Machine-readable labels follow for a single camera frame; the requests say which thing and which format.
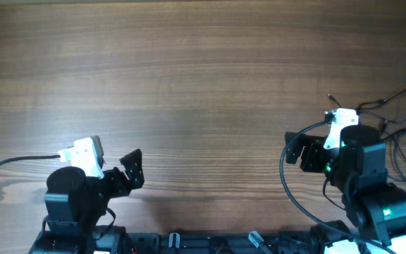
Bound thin black cable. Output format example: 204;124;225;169
326;80;406;114

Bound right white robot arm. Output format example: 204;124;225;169
279;125;406;253

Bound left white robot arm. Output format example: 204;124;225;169
29;149;144;254

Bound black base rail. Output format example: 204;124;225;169
129;231;319;254

